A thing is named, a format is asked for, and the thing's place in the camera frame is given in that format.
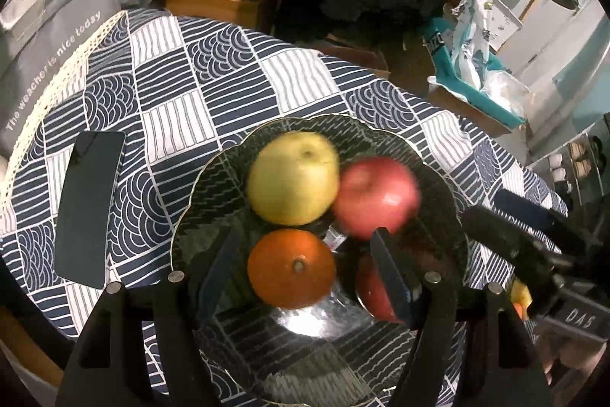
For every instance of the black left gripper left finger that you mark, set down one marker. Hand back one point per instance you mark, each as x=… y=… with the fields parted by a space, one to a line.
x=108 y=366

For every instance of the yellow green pear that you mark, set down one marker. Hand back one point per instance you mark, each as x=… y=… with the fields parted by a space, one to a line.
x=294 y=179

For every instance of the clear plastic bag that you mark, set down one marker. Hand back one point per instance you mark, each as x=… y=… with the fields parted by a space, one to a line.
x=503 y=89

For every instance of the teal plastic bin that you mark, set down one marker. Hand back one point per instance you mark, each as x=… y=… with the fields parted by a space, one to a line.
x=447 y=76

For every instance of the small red apple in plate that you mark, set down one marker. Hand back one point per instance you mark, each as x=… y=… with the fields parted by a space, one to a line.
x=372 y=293

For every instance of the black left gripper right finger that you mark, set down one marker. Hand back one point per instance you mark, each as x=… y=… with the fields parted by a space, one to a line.
x=499 y=366

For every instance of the yellow fruit on table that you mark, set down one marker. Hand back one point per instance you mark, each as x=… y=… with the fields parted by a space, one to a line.
x=520 y=294

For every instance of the white printed plastic bag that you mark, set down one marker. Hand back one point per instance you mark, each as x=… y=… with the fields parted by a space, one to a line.
x=471 y=41

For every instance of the wooden drawer box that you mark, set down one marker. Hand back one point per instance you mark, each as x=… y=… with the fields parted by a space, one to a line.
x=245 y=13

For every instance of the dark glass scalloped plate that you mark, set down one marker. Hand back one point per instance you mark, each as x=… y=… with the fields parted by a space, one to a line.
x=332 y=351

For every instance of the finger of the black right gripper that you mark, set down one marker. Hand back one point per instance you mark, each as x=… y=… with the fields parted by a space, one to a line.
x=510 y=242
x=529 y=208

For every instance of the brown cardboard box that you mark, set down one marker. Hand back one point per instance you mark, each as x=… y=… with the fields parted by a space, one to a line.
x=442 y=98

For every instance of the grey fabric storage bag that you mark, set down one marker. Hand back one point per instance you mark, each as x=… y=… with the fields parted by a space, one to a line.
x=34 y=50

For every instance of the orange tangerine on table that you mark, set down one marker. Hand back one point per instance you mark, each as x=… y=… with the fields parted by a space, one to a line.
x=519 y=310

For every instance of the black smartphone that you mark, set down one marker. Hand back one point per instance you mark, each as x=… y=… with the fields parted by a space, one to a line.
x=86 y=199

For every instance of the large dark red apple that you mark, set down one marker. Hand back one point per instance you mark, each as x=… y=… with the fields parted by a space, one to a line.
x=375 y=192

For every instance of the blue white patterned tablecloth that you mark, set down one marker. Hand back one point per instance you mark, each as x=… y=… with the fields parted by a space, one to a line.
x=181 y=90

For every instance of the orange tangerine in plate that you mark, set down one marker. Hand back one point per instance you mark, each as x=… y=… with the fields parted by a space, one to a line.
x=291 y=269

